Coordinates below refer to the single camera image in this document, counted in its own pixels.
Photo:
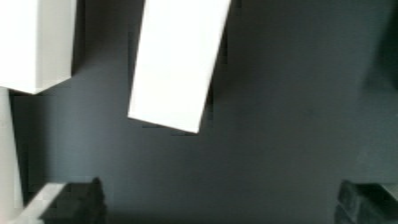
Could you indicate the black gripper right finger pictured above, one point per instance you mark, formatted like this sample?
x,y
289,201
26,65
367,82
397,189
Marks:
x,y
367,203

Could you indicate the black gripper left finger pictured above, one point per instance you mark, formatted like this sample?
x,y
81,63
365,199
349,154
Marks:
x,y
67,204

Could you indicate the white chair back frame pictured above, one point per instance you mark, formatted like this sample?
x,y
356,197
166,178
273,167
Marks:
x,y
177,55

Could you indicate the white front fence rail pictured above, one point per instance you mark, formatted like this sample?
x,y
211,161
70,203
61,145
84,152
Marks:
x,y
12,197

